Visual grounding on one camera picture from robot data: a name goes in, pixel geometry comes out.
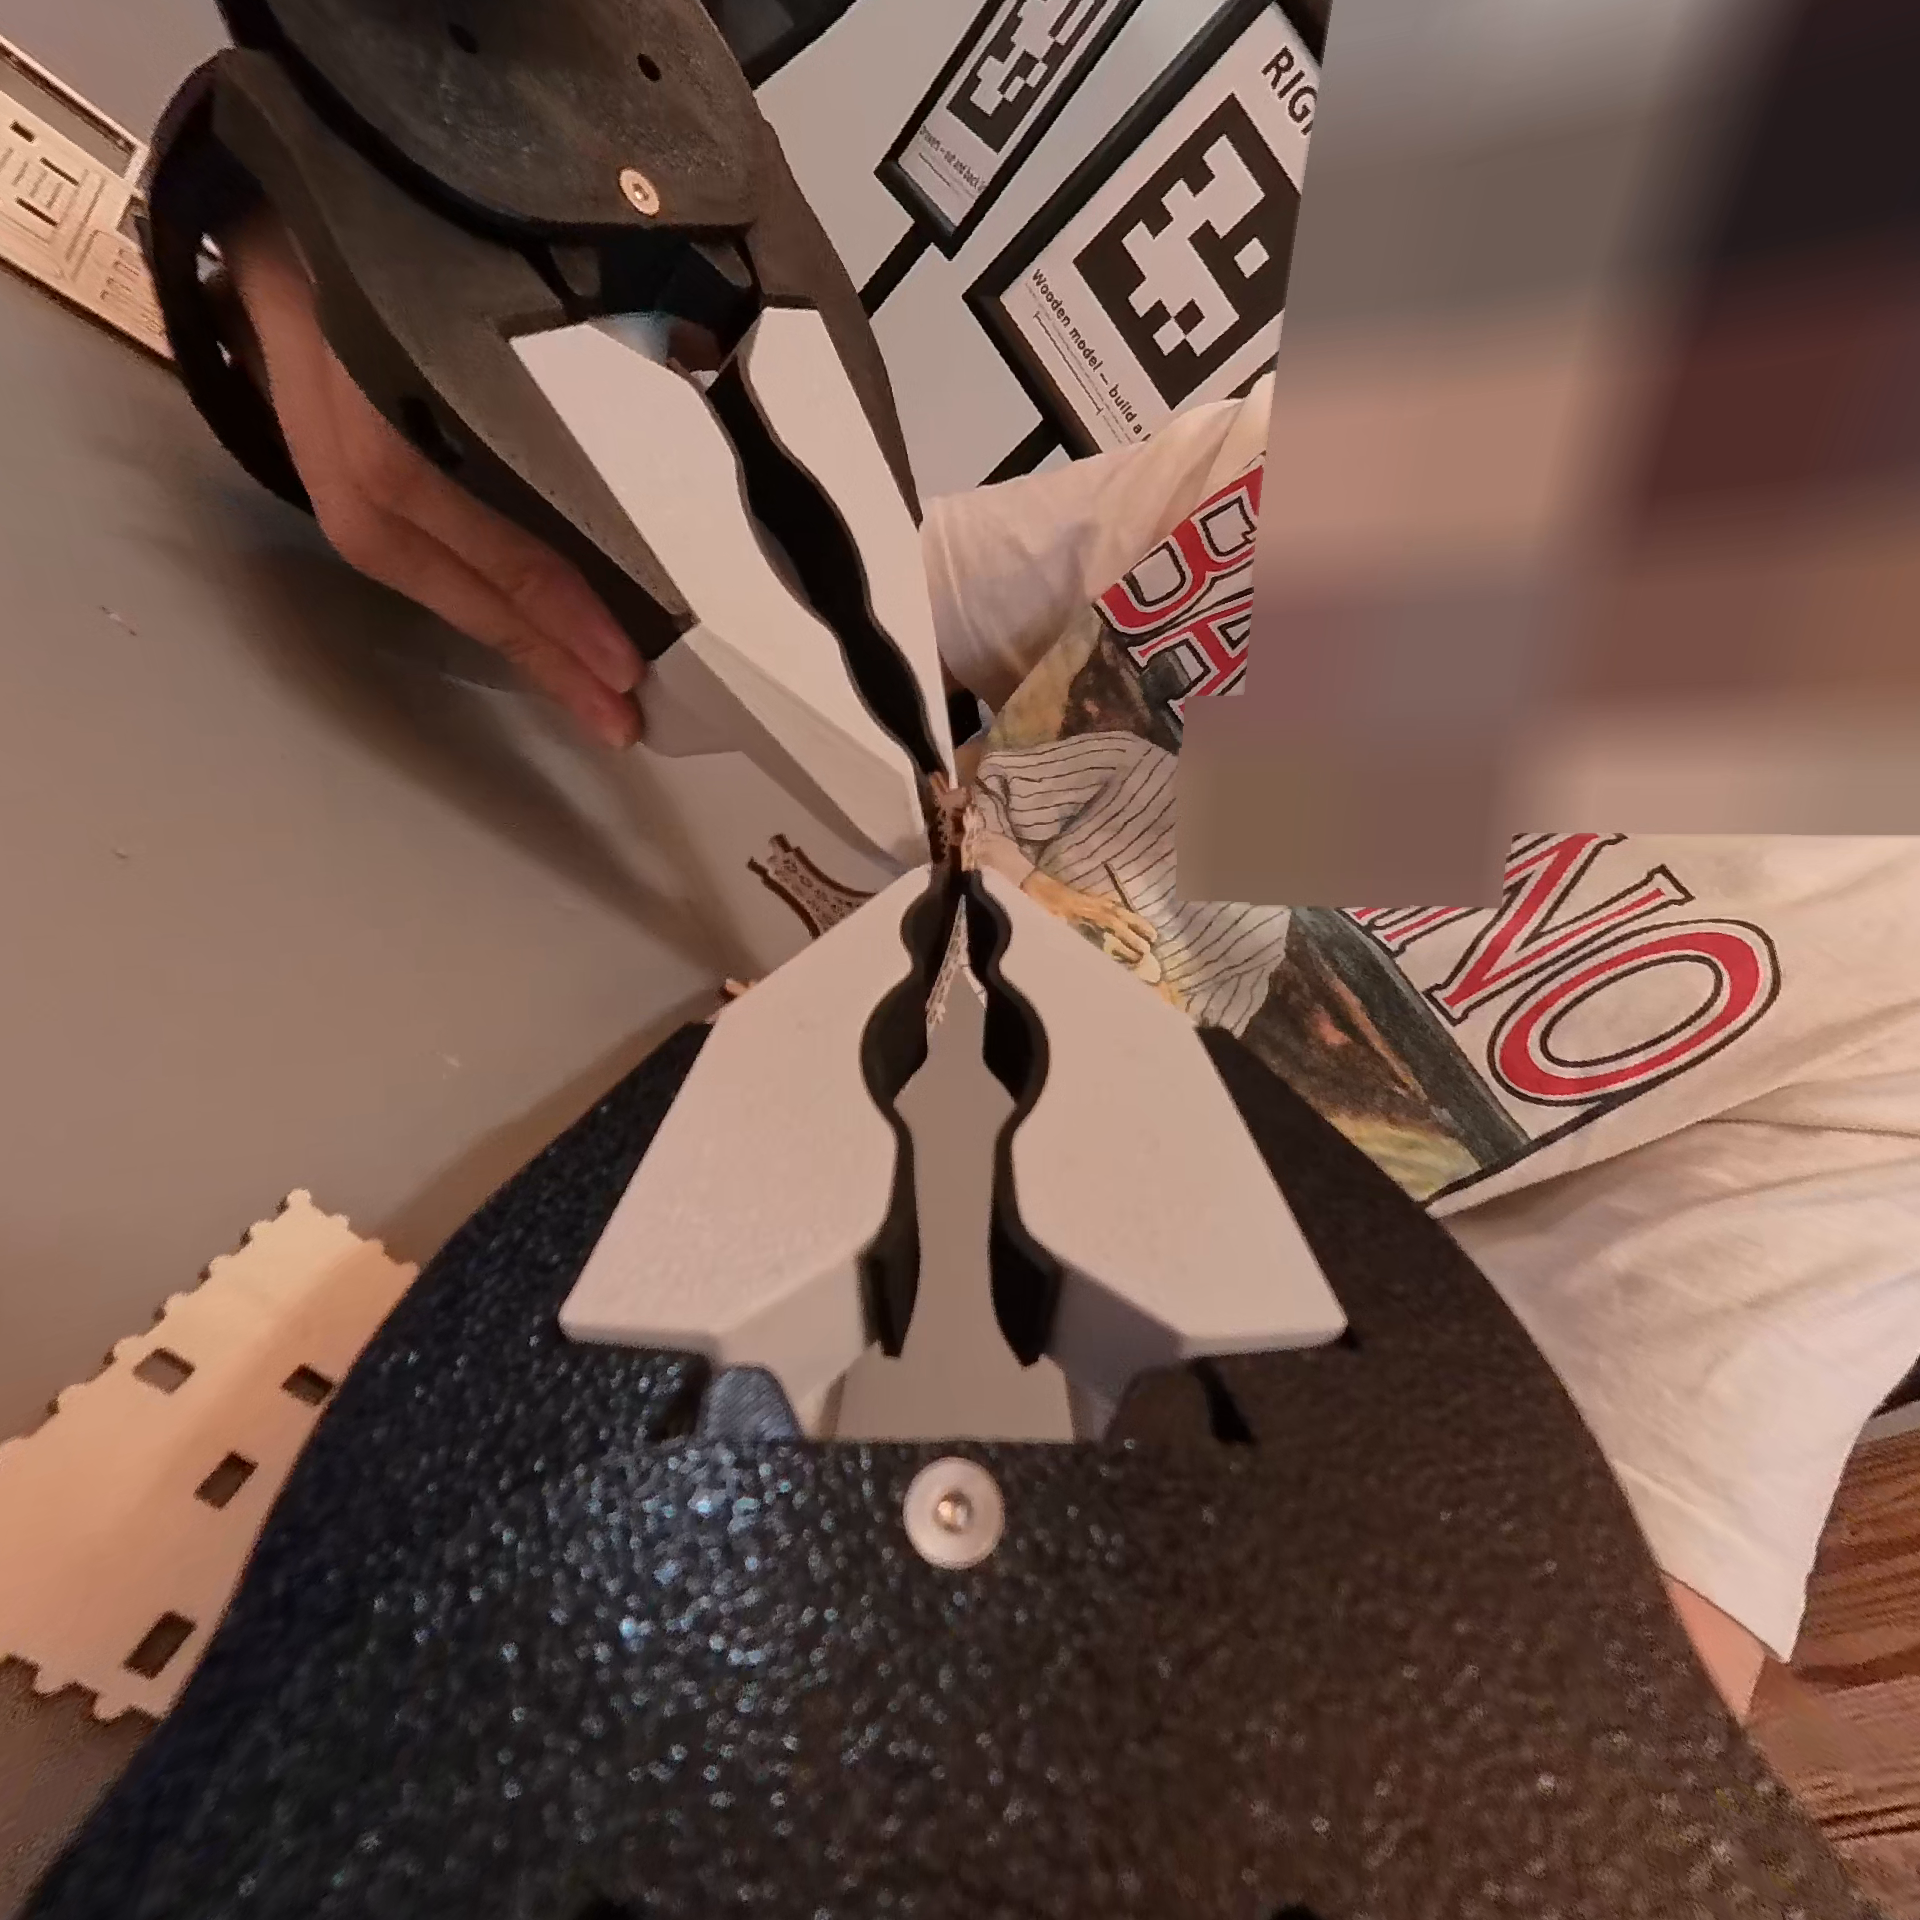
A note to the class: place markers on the person's printed white shirt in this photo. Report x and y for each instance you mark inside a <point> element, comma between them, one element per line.
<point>1651,1275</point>

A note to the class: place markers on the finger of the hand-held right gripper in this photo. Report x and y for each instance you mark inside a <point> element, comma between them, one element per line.
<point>661,495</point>
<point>854,451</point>

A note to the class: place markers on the square wooden platform with holes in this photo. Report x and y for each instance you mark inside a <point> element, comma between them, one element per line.
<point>89,1499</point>

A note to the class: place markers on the small wooden arch piece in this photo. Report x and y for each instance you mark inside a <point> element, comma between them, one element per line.
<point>809,902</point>

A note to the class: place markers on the person's right hand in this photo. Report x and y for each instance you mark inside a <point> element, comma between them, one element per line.
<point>450,556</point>

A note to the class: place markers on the empty wooden frame sheet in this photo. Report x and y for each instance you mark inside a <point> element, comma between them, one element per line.
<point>59,225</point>

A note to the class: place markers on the grey desk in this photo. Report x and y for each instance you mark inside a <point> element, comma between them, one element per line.
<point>300,902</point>

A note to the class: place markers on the person's leg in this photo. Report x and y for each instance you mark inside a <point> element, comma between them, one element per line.
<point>1717,1651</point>

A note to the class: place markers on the black framed marker card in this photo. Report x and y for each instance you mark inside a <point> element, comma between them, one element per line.
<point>938,171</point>
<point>1108,346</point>

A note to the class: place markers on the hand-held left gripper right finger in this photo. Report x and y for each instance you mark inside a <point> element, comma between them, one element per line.
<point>1185,1184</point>

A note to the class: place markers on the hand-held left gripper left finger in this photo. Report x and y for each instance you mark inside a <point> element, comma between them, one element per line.
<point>733,1184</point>

